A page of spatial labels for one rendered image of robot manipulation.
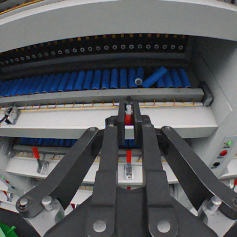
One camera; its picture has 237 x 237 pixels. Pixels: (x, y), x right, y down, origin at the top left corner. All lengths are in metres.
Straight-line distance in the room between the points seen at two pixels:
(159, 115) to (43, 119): 0.24
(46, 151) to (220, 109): 0.47
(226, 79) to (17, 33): 0.36
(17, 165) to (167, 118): 0.49
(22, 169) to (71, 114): 0.31
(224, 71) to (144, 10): 0.18
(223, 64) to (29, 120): 0.41
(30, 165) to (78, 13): 0.46
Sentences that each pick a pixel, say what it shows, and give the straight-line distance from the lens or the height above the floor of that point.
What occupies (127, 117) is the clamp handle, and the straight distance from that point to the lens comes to 0.20.
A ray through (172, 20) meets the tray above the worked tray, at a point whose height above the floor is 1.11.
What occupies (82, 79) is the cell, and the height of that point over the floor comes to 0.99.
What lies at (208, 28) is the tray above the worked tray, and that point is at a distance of 0.24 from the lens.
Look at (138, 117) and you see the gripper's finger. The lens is 0.15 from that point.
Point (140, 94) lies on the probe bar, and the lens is 0.28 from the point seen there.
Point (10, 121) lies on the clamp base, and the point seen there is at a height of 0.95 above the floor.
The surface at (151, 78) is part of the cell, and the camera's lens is 0.31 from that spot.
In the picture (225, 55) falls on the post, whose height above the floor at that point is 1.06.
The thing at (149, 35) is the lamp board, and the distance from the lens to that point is 0.36.
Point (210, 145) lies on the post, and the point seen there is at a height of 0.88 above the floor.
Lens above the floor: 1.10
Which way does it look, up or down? 36 degrees down
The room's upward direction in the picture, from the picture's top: 3 degrees counter-clockwise
